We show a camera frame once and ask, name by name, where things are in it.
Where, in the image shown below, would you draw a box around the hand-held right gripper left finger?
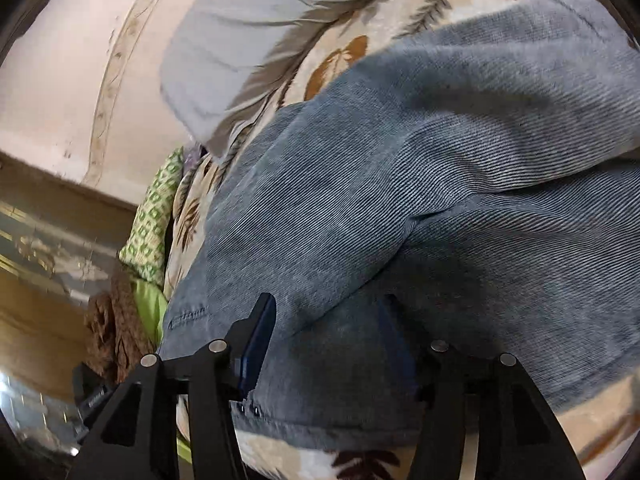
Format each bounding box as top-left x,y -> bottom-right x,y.
67,292 -> 277,480

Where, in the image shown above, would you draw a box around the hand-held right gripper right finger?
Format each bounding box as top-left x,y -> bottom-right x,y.
377,295 -> 587,480

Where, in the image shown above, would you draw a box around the blue denim pants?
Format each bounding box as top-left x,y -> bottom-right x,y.
160,0 -> 640,451

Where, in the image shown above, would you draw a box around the brown knitted cloth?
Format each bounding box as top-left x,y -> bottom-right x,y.
84,264 -> 157,387

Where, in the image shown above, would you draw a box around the lime green cloth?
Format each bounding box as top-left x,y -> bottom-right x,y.
131,279 -> 193,467

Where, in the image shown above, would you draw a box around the green patterned pillow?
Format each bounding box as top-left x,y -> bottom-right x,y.
119,147 -> 186,281

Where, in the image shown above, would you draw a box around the purple cloth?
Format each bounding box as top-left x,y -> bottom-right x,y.
181,144 -> 207,173

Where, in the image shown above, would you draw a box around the pale grey pillow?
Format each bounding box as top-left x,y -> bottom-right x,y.
160,0 -> 422,157

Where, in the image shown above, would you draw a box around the leaf print blanket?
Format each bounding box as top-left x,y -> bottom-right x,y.
162,0 -> 640,480

